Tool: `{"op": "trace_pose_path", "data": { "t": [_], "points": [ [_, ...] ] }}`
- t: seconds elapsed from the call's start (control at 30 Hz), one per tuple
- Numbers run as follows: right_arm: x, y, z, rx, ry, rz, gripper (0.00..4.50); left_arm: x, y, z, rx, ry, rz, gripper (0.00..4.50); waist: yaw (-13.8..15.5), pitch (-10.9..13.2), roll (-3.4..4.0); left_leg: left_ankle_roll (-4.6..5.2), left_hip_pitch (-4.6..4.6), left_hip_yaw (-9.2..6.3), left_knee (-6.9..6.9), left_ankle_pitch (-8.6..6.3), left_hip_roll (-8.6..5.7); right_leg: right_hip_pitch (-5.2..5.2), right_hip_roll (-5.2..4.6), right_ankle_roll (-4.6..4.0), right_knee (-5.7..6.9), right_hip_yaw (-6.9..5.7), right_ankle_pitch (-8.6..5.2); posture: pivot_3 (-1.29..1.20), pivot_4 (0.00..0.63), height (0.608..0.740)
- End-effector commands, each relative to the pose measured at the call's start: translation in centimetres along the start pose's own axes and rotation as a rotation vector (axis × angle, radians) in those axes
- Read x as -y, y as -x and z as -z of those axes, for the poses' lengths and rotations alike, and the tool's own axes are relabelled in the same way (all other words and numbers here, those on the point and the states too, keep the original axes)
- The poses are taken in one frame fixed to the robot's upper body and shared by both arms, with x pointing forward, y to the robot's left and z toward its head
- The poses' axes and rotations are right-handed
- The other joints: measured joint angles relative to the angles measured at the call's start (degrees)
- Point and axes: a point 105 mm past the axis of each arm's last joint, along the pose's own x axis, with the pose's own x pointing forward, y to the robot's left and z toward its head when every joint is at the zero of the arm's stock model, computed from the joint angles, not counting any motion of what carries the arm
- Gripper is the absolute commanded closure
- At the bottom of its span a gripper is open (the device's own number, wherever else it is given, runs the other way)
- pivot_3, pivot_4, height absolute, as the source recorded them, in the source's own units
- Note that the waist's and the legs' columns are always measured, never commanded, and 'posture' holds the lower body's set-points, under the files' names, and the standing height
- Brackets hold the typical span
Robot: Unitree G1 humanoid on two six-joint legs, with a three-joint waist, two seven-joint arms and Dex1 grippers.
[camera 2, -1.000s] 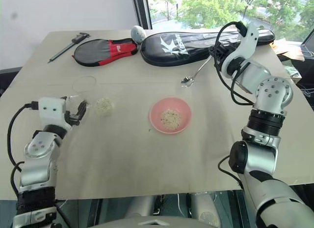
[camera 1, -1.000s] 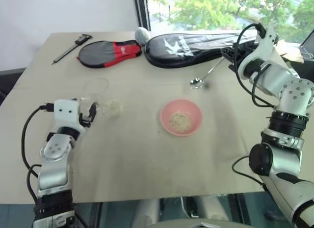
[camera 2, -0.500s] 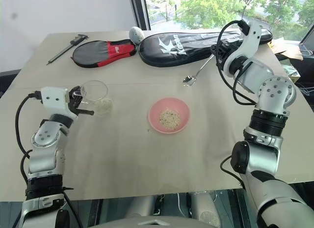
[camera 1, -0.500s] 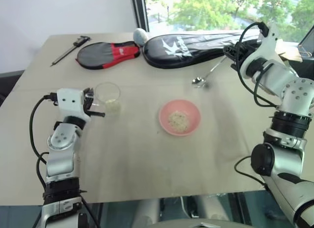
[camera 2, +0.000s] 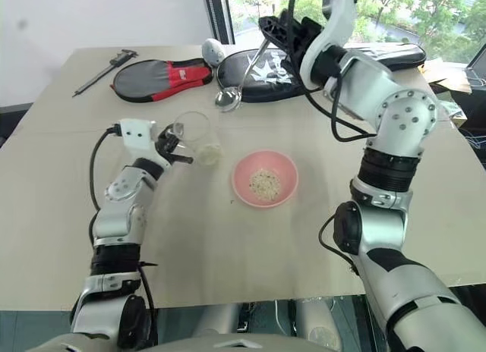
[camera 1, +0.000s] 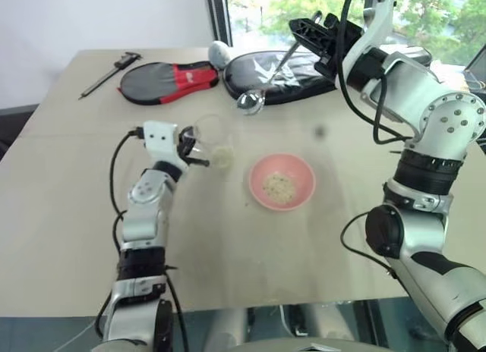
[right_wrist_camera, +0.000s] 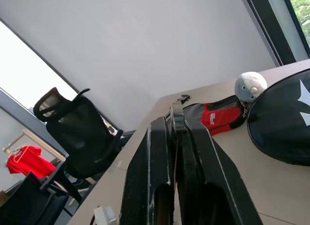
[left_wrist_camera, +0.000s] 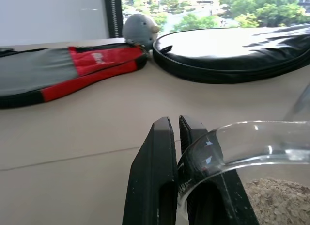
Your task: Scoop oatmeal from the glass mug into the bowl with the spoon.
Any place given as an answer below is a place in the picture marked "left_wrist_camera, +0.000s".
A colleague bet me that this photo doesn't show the black window frame post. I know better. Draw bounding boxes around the black window frame post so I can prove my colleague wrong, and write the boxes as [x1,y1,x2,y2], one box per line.
[103,0,124,39]

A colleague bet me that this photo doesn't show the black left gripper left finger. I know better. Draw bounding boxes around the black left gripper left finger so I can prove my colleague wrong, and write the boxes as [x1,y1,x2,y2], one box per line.
[122,116,179,225]

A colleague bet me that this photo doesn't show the red grey black bag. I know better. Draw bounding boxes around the red grey black bag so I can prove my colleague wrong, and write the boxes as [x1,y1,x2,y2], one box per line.
[0,44,149,109]

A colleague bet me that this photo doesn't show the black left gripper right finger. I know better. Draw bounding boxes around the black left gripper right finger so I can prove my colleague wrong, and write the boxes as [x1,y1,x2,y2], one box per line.
[178,115,260,225]

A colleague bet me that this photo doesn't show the grey plush bird toy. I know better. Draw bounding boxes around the grey plush bird toy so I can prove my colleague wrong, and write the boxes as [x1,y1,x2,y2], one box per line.
[122,13,160,51]

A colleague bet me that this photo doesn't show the round black zippered bag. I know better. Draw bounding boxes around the round black zippered bag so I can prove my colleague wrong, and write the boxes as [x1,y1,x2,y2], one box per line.
[152,24,310,84]

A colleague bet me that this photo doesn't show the clear glass bowl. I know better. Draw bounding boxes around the clear glass bowl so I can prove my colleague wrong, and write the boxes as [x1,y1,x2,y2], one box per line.
[176,83,310,225]

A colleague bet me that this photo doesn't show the oatmeal flakes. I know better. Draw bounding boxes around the oatmeal flakes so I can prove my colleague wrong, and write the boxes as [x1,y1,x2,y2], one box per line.
[243,177,310,225]

